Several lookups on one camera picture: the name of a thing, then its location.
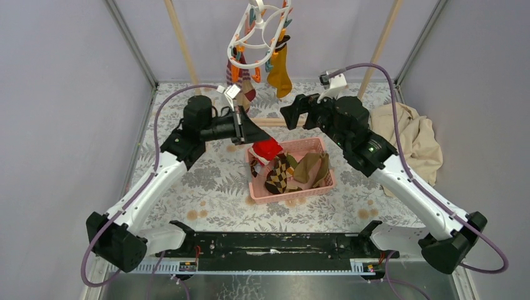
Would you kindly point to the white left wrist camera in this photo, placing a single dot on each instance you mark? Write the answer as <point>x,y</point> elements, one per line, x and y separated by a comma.
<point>230,94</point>

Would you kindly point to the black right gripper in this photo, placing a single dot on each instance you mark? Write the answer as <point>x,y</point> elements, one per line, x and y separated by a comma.
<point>305,104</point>

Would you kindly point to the tan ribbed sock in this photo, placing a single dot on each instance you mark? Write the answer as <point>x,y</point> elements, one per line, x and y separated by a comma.
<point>313,167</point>

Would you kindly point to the pink basket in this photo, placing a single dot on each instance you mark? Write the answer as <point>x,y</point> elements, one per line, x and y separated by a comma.
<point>298,149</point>

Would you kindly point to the brown yellow argyle sock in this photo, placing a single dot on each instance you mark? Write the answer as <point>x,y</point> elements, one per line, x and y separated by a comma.
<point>278,177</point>

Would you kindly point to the mustard yellow sock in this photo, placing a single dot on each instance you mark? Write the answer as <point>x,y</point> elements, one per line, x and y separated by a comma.
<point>278,77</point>

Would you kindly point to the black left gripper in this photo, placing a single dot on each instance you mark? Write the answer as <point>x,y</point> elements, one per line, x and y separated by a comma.
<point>250,134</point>

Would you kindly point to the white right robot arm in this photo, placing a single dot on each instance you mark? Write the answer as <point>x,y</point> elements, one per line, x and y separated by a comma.
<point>449,232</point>

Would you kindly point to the floral table mat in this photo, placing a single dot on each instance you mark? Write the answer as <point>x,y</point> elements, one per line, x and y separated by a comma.
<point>214,195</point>

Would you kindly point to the beige cloth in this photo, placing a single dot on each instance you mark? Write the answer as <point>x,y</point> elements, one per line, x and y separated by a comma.
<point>421,150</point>

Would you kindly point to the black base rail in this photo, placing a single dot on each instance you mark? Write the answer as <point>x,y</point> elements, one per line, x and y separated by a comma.
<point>279,252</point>

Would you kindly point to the beige maroon striped sock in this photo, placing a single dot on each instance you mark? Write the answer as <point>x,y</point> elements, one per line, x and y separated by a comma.
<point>241,78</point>

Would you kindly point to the red sock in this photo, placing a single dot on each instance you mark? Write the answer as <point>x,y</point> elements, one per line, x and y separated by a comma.
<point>265,151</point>

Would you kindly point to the wooden rack frame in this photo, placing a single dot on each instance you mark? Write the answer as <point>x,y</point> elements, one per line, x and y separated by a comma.
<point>257,72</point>

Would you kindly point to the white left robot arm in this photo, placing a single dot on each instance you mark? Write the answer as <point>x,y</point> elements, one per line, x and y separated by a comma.
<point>118,235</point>

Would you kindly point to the white round clip hanger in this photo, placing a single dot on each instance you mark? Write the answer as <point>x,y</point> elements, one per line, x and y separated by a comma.
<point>261,27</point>

